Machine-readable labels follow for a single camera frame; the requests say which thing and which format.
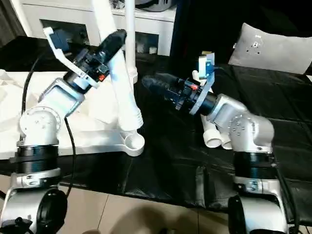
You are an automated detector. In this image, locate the white plastic table leg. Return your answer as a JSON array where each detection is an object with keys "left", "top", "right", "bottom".
[
  {"left": 192, "top": 70, "right": 224, "bottom": 149},
  {"left": 125, "top": 0, "right": 139, "bottom": 85},
  {"left": 220, "top": 131, "right": 235, "bottom": 150},
  {"left": 94, "top": 0, "right": 145, "bottom": 133}
]

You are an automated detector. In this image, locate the white plastic table top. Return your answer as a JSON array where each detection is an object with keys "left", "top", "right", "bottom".
[{"left": 0, "top": 69, "right": 146, "bottom": 159}]

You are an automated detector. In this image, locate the white sideboard with glass doors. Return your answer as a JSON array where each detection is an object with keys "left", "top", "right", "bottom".
[{"left": 20, "top": 0, "right": 176, "bottom": 56}]

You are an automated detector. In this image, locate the grey helmet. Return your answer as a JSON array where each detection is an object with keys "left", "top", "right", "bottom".
[{"left": 135, "top": 0, "right": 176, "bottom": 12}]

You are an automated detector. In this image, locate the black cabinet with gold label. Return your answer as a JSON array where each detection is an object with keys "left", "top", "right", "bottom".
[{"left": 170, "top": 0, "right": 245, "bottom": 64}]

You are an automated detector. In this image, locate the grey curtain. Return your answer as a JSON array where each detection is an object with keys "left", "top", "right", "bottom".
[{"left": 0, "top": 0, "right": 28, "bottom": 47}]

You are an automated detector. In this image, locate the black quilted mat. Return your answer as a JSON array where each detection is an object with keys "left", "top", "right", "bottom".
[{"left": 0, "top": 36, "right": 312, "bottom": 227}]

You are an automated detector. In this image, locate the grey cushion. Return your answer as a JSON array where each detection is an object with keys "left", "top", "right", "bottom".
[{"left": 228, "top": 23, "right": 312, "bottom": 75}]

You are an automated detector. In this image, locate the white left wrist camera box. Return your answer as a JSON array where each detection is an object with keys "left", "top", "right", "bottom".
[{"left": 43, "top": 26, "right": 101, "bottom": 90}]

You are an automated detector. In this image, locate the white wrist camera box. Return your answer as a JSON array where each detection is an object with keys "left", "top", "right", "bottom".
[
  {"left": 190, "top": 52, "right": 217, "bottom": 116},
  {"left": 43, "top": 26, "right": 101, "bottom": 90}
]

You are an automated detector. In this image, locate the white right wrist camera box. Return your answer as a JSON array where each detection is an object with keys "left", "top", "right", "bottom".
[{"left": 190, "top": 52, "right": 217, "bottom": 116}]

